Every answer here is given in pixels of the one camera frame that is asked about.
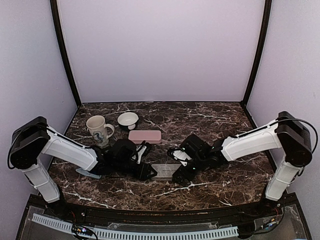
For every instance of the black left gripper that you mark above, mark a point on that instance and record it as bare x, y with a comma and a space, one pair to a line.
145, 169

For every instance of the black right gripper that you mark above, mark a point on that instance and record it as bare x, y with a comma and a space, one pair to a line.
189, 176

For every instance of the grey case teal lining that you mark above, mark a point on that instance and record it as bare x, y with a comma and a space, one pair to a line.
165, 171

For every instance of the pink glasses case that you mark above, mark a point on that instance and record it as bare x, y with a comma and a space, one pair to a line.
150, 136

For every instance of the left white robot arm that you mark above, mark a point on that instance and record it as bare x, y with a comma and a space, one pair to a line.
37, 138

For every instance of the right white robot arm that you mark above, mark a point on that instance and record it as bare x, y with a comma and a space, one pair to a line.
285, 132

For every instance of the white bowl dark exterior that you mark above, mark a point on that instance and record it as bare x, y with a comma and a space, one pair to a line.
128, 121

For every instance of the beige ceramic mug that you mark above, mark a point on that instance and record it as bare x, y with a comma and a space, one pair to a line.
100, 130

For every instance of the small circuit board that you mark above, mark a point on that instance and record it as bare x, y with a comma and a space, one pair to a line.
80, 230

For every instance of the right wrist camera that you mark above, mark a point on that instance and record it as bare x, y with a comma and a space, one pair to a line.
178, 154

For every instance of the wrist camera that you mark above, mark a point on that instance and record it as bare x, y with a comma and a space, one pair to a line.
142, 150
178, 154

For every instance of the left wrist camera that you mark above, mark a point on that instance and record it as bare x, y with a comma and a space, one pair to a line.
142, 150

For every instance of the black front table rail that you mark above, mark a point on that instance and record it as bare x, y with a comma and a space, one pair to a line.
103, 216

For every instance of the black frame left post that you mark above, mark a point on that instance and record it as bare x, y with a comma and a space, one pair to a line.
63, 51

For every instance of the black frame post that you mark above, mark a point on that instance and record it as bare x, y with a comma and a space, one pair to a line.
258, 52
63, 51

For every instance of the black frame right post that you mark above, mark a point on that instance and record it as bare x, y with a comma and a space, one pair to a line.
258, 52

